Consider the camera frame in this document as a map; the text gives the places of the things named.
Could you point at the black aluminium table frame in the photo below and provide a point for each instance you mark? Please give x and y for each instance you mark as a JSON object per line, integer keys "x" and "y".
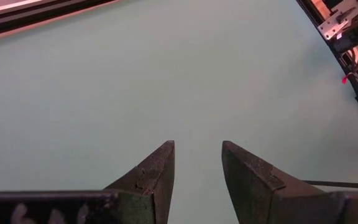
{"x": 26, "y": 17}

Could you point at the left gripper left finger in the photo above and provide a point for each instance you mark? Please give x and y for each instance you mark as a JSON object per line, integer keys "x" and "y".
{"x": 141, "y": 199}

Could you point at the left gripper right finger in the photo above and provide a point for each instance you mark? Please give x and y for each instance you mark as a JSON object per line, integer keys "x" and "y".
{"x": 259, "y": 199}

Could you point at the green table mat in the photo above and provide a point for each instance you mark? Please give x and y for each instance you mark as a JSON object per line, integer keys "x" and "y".
{"x": 166, "y": 93}

